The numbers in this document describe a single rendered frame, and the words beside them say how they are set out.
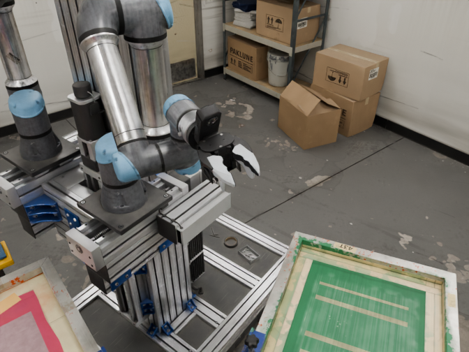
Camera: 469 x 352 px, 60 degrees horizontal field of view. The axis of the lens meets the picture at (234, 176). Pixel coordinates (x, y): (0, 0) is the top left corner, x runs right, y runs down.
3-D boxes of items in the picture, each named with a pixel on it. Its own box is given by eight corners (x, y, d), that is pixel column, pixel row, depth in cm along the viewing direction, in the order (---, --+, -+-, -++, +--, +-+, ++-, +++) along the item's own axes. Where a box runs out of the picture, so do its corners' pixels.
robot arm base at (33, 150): (48, 137, 168) (42, 115, 163) (70, 149, 161) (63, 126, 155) (13, 152, 159) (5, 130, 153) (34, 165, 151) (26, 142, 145)
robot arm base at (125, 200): (127, 179, 144) (123, 156, 138) (157, 196, 136) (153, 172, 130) (91, 201, 134) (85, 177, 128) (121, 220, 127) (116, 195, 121)
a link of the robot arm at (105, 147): (96, 170, 131) (87, 133, 124) (137, 159, 137) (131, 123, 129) (105, 190, 123) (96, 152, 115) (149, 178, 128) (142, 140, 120)
